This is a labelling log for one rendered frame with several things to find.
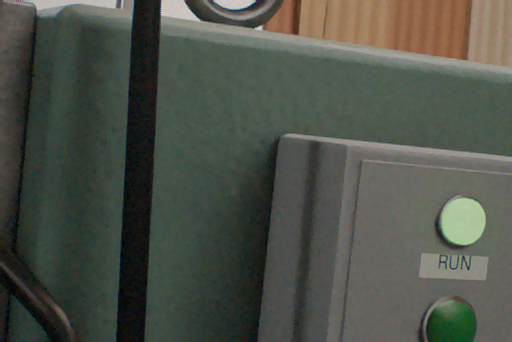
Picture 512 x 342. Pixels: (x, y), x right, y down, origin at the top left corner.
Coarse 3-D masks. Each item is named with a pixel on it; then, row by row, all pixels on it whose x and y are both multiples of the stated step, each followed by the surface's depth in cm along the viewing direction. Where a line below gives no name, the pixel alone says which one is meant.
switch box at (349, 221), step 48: (288, 144) 44; (336, 144) 41; (384, 144) 45; (288, 192) 44; (336, 192) 41; (384, 192) 41; (432, 192) 42; (480, 192) 43; (288, 240) 44; (336, 240) 41; (384, 240) 41; (432, 240) 42; (480, 240) 43; (288, 288) 43; (336, 288) 41; (384, 288) 41; (432, 288) 42; (480, 288) 43; (288, 336) 43; (336, 336) 41; (384, 336) 41; (480, 336) 43
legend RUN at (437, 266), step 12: (420, 264) 42; (432, 264) 42; (444, 264) 42; (456, 264) 43; (468, 264) 43; (480, 264) 43; (420, 276) 42; (432, 276) 42; (444, 276) 42; (456, 276) 43; (468, 276) 43; (480, 276) 43
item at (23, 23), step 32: (0, 0) 44; (0, 32) 44; (32, 32) 44; (0, 64) 44; (32, 64) 45; (0, 96) 44; (0, 128) 44; (0, 160) 44; (0, 192) 44; (0, 224) 44; (0, 288) 45; (0, 320) 45
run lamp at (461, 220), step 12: (444, 204) 42; (456, 204) 42; (468, 204) 42; (480, 204) 42; (444, 216) 42; (456, 216) 42; (468, 216) 42; (480, 216) 42; (444, 228) 42; (456, 228) 42; (468, 228) 42; (480, 228) 42; (444, 240) 42; (456, 240) 42; (468, 240) 42
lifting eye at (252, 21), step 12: (192, 0) 54; (204, 0) 55; (264, 0) 56; (276, 0) 56; (192, 12) 55; (204, 12) 55; (216, 12) 55; (228, 12) 55; (240, 12) 56; (252, 12) 56; (264, 12) 56; (276, 12) 57; (228, 24) 55; (240, 24) 56; (252, 24) 56
